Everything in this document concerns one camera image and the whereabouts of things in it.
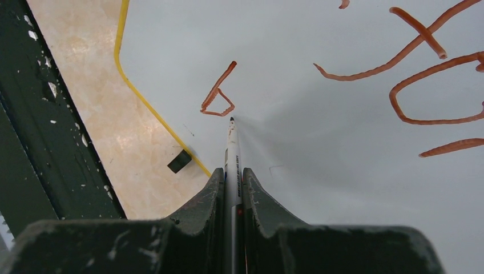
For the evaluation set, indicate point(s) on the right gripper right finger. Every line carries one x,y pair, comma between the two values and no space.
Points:
279,242

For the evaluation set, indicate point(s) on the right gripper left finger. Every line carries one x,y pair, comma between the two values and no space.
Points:
187,241

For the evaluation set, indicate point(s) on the white marker pen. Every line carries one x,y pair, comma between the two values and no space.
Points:
234,254

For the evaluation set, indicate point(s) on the yellow framed whiteboard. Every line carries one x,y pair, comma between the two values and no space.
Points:
333,107

